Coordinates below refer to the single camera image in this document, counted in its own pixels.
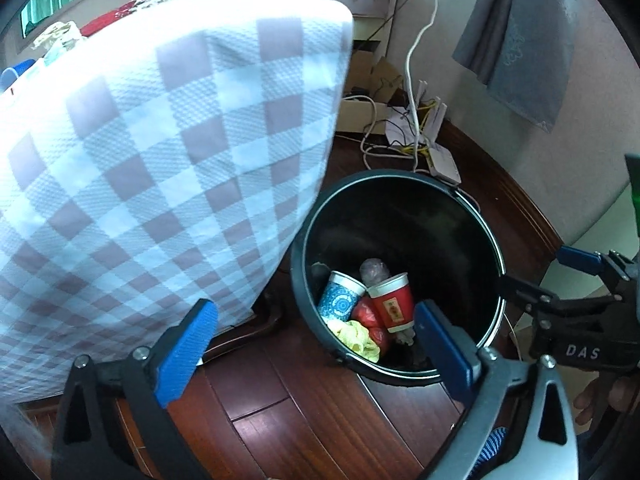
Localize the white tissue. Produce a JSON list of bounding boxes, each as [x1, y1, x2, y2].
[[395, 328, 416, 346]]

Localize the red white paper cup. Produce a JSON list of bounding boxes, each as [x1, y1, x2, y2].
[[368, 273, 414, 333]]

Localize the clear plastic bag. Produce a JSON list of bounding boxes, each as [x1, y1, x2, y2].
[[359, 258, 390, 287]]

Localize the red plastic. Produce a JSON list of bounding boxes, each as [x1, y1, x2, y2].
[[350, 296, 390, 354]]

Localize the dark blue paper cup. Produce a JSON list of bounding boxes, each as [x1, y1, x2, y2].
[[0, 58, 36, 93]]

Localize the yellow wrapper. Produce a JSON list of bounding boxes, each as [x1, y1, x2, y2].
[[326, 318, 381, 363]]

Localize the cream cloth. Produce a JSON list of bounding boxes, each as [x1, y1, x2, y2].
[[30, 21, 84, 51]]

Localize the black trash bucket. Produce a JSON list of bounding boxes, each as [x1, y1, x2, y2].
[[291, 170, 506, 387]]

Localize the person's right hand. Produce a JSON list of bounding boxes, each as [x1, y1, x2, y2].
[[573, 370, 639, 434]]

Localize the white router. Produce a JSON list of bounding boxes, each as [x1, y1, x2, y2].
[[385, 80, 461, 186]]

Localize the grey curtain on right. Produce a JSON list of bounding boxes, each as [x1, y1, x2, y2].
[[452, 0, 579, 132]]

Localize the purple checkered tablecloth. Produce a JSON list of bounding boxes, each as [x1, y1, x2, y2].
[[1, 0, 352, 403]]

